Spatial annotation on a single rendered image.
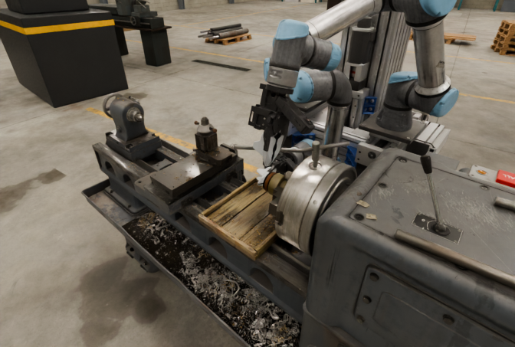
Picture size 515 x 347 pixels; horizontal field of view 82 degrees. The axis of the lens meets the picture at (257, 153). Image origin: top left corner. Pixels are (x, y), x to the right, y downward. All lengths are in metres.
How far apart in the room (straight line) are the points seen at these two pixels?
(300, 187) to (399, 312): 0.38
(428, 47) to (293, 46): 0.53
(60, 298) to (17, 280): 0.38
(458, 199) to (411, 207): 0.13
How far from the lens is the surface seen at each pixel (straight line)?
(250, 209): 1.27
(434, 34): 1.12
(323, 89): 1.12
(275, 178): 1.05
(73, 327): 2.23
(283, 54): 0.73
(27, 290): 2.56
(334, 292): 0.87
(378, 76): 1.57
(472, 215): 0.86
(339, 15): 0.99
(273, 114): 0.74
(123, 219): 1.89
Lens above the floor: 1.73
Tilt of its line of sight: 31 degrees down
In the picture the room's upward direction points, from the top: straight up
